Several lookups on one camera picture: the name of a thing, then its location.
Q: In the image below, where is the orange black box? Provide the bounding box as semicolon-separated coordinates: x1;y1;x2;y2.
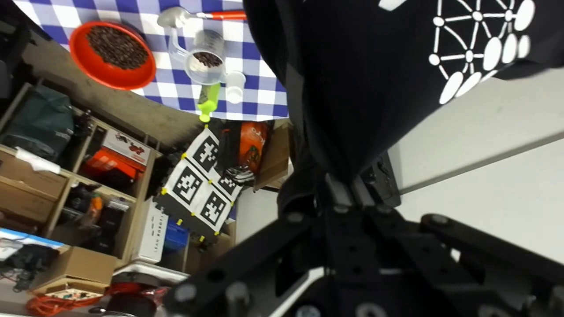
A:
224;122;272;186

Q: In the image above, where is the blue white checkered tablecloth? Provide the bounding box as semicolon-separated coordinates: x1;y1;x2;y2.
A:
12;0;291;124

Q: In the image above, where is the small clear cup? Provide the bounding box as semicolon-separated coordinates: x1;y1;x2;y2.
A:
226;73;245;105

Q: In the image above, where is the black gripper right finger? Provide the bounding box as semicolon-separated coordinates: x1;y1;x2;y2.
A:
353;154;402;217

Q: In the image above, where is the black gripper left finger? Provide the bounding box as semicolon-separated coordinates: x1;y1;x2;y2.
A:
275;170;328;247

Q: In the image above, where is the wooden storage shelf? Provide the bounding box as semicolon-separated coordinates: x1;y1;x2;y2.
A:
2;108;160;268

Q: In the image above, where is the red bowl of beans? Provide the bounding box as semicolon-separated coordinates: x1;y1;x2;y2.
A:
69;22;157;91

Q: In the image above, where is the fiducial marker cube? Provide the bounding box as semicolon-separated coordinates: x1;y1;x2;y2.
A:
155;129;242;242

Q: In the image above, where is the green handled scoop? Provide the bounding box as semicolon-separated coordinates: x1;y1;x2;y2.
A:
197;85;220;124

